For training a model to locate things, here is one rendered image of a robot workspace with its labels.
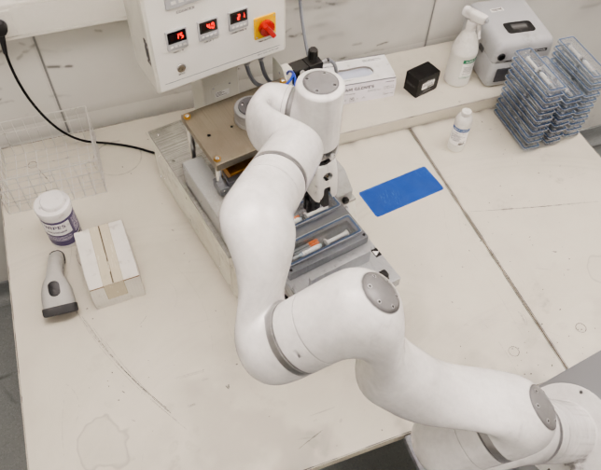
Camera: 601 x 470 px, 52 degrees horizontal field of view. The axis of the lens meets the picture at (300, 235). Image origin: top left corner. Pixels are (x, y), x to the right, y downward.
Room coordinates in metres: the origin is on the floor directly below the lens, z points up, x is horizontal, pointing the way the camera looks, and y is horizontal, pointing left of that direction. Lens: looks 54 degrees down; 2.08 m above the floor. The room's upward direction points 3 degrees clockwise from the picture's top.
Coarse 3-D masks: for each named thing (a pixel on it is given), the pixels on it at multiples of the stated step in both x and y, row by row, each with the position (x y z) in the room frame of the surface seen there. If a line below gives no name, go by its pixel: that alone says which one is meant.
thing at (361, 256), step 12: (348, 252) 0.78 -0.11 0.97; (360, 252) 0.75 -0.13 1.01; (324, 264) 0.75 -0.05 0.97; (336, 264) 0.72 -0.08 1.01; (348, 264) 0.73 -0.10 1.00; (360, 264) 0.75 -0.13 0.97; (372, 264) 0.75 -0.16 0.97; (384, 264) 0.75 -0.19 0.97; (300, 276) 0.71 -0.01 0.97; (312, 276) 0.69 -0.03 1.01; (324, 276) 0.70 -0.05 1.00; (396, 276) 0.72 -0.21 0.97; (288, 288) 0.68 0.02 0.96; (300, 288) 0.68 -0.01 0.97
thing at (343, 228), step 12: (348, 216) 0.85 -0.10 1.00; (324, 228) 0.82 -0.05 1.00; (336, 228) 0.82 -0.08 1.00; (348, 228) 0.82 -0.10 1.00; (300, 240) 0.78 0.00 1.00; (312, 240) 0.78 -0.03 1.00; (324, 240) 0.79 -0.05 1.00; (336, 240) 0.79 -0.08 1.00; (300, 252) 0.75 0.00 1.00; (312, 252) 0.75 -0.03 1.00
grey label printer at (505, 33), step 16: (496, 0) 1.79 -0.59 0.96; (512, 0) 1.79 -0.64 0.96; (496, 16) 1.70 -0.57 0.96; (512, 16) 1.71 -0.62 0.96; (528, 16) 1.71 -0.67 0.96; (496, 32) 1.62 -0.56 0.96; (512, 32) 1.62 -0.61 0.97; (528, 32) 1.63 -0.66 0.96; (544, 32) 1.63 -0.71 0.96; (480, 48) 1.64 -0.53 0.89; (496, 48) 1.57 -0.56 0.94; (512, 48) 1.58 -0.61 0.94; (544, 48) 1.61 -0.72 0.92; (480, 64) 1.62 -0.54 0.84; (496, 64) 1.56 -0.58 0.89; (496, 80) 1.57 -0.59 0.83
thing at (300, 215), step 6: (330, 198) 0.90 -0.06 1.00; (300, 204) 0.88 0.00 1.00; (330, 204) 0.89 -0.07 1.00; (336, 204) 0.89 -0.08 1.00; (300, 210) 0.87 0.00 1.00; (318, 210) 0.87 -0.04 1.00; (324, 210) 0.87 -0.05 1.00; (294, 216) 0.85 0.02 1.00; (300, 216) 0.85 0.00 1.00; (306, 216) 0.85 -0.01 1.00; (312, 216) 0.85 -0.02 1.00; (300, 222) 0.83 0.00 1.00
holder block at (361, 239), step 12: (324, 216) 0.86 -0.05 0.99; (336, 216) 0.86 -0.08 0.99; (300, 228) 0.82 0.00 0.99; (312, 228) 0.82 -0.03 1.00; (348, 240) 0.80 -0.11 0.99; (360, 240) 0.80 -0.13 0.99; (324, 252) 0.76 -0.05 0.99; (336, 252) 0.76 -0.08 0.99; (300, 264) 0.73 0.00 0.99; (312, 264) 0.73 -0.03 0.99; (288, 276) 0.70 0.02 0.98
